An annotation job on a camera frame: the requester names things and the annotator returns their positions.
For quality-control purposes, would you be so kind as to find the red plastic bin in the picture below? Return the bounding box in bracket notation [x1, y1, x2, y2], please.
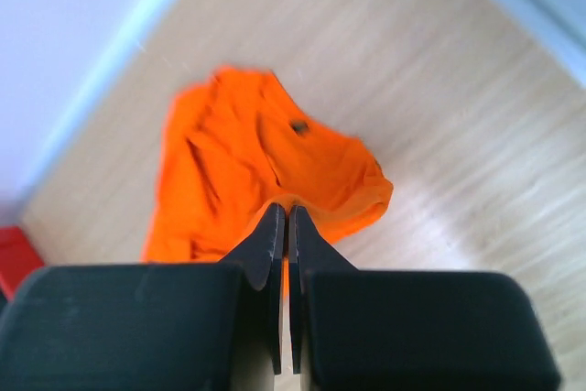
[0, 226, 45, 300]

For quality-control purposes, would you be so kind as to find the orange t shirt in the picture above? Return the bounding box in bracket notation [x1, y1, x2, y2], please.
[139, 64, 395, 296]

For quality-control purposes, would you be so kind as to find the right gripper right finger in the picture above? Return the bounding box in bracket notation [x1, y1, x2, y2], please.
[288, 206, 562, 390]

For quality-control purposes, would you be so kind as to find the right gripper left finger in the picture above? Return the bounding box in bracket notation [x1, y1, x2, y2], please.
[1, 204, 285, 390]

